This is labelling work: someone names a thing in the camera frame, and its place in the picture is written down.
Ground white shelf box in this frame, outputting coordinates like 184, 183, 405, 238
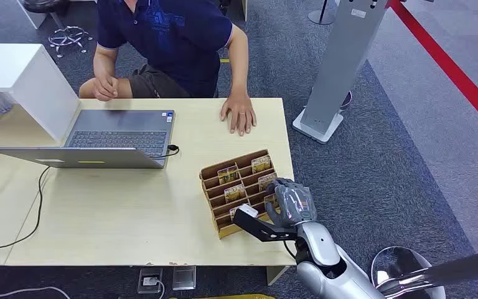
0, 42, 82, 144

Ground clear water bottle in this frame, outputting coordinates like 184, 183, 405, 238
0, 92, 16, 115

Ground red barrier belt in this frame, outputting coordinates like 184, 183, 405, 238
387, 0, 478, 140

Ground metal floor socket cover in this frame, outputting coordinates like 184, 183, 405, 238
171, 265, 197, 292

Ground person's left hand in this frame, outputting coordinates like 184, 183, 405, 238
219, 95, 258, 138

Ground black office chair seat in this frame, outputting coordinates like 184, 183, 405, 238
22, 0, 71, 15

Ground person's right hand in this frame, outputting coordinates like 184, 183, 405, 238
92, 74, 121, 102

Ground grey laptop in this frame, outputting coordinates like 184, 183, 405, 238
0, 108, 176, 170

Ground black laptop plug cable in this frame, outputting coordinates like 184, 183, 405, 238
149, 144, 180, 160

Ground round grey stand base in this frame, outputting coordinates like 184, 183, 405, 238
307, 0, 337, 26

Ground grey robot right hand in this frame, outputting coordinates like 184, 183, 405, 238
264, 178, 318, 227

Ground desk leg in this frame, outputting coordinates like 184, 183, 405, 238
266, 265, 291, 287

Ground chrome stanchion post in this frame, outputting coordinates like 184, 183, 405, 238
370, 245, 478, 299

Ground grey pillar stand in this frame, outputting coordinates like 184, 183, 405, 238
291, 0, 391, 145

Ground white wrist camera, black bracket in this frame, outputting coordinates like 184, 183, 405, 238
232, 204, 298, 243

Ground white floor cable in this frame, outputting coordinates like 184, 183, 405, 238
0, 285, 72, 299

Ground person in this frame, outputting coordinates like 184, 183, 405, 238
78, 0, 258, 138

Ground floor socket with plug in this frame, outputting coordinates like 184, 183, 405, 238
136, 267, 164, 295

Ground long black desk cable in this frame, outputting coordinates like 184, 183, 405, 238
0, 166, 52, 253

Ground chrome office chair base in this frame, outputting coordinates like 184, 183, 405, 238
47, 11, 94, 59

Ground wooden card holder rack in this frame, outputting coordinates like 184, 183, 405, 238
199, 149, 284, 240

